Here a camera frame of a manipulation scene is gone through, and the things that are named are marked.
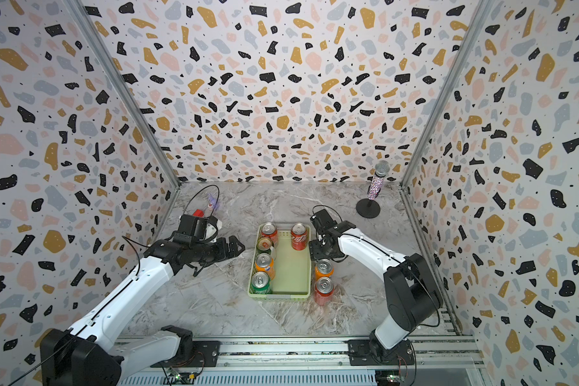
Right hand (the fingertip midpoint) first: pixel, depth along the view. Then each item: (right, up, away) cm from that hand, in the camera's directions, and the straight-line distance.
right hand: (320, 252), depth 89 cm
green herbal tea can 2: (+1, -1, -8) cm, 8 cm away
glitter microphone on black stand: (+25, +16, +23) cm, 37 cm away
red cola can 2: (-8, +6, +1) cm, 10 cm away
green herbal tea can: (-20, +3, -3) cm, 21 cm away
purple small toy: (-47, +19, +20) cm, 55 cm away
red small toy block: (-54, +14, +18) cm, 58 cm away
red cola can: (-19, +8, +1) cm, 21 cm away
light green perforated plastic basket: (-11, -11, +3) cm, 15 cm away
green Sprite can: (-20, -8, -12) cm, 24 cm away
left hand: (-28, +3, -10) cm, 30 cm away
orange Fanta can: (-19, -2, -8) cm, 21 cm away
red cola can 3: (0, -10, -12) cm, 16 cm away
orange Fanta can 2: (+1, -4, -7) cm, 8 cm away
